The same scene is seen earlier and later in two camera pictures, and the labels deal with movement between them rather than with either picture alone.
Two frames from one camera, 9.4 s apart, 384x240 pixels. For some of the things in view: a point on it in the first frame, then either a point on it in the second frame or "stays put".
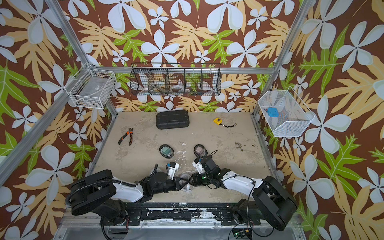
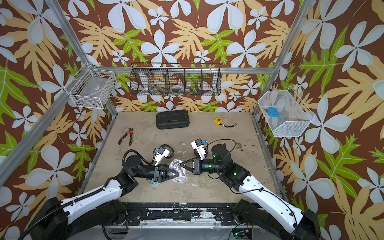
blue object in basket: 272,112 stays put
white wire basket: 91,88 stays put
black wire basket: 198,79 stays put
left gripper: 178,185 -> 156,173
